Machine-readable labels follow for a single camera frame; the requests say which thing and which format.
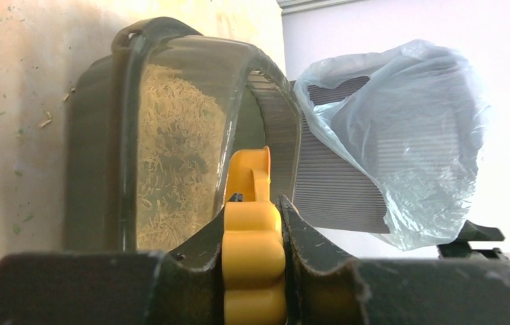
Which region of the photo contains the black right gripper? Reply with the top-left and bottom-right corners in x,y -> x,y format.
436,219 -> 510,276

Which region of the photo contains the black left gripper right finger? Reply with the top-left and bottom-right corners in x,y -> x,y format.
277,196 -> 510,324

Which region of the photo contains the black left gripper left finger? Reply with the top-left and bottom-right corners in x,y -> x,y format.
0,214 -> 224,324

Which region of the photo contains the yellow litter scoop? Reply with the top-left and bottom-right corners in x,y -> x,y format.
221,146 -> 287,324

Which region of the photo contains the grey ribbed trash bin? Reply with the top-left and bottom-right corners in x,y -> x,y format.
290,75 -> 462,234

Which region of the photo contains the dark translucent litter box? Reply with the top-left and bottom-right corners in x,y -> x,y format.
63,17 -> 301,251

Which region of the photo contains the beige cat litter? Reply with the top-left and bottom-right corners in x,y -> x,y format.
136,64 -> 226,251

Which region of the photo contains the light blue bin liner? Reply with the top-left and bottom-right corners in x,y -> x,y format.
294,40 -> 487,251

